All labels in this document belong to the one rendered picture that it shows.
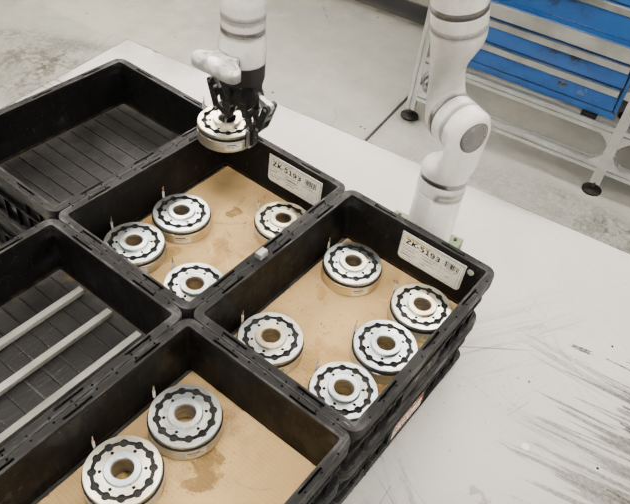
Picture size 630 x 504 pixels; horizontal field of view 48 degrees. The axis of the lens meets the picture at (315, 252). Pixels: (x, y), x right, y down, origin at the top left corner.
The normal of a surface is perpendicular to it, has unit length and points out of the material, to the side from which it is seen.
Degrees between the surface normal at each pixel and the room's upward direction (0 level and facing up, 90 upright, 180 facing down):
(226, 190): 0
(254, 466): 0
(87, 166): 0
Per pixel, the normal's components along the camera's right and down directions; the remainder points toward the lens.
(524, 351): 0.11, -0.70
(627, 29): -0.51, 0.57
